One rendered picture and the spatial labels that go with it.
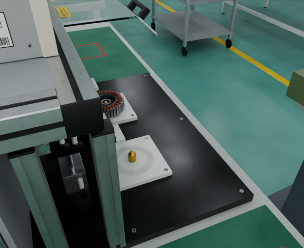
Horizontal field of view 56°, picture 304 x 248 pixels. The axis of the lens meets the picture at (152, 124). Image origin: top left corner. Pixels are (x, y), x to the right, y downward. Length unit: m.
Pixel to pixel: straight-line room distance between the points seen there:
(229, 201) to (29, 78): 0.48
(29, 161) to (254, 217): 0.49
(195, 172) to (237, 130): 1.45
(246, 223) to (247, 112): 1.74
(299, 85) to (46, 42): 0.85
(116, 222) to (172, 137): 0.35
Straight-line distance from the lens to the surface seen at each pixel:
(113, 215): 0.52
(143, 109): 0.91
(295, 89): 1.10
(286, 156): 2.05
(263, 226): 0.68
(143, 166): 0.70
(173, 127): 0.84
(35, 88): 0.37
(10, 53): 0.44
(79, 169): 0.66
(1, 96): 0.37
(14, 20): 0.43
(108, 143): 0.39
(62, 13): 0.83
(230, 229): 0.66
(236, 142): 2.04
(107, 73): 1.18
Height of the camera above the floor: 1.29
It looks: 38 degrees down
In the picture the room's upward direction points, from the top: straight up
